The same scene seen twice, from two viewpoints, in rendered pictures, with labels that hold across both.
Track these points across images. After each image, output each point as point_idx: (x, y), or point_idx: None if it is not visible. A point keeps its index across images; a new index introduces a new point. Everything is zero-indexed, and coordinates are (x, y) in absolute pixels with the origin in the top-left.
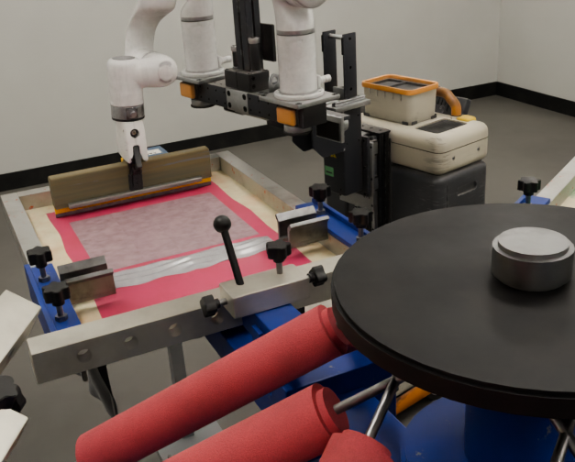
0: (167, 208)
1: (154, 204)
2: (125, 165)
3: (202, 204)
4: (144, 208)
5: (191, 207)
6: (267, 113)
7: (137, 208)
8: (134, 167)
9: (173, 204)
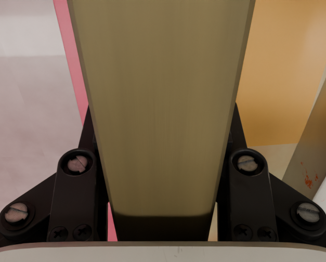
0: (8, 127)
1: (68, 102)
2: (109, 194)
3: (9, 199)
4: (39, 61)
5: None
6: None
7: (52, 34)
8: None
9: (40, 149)
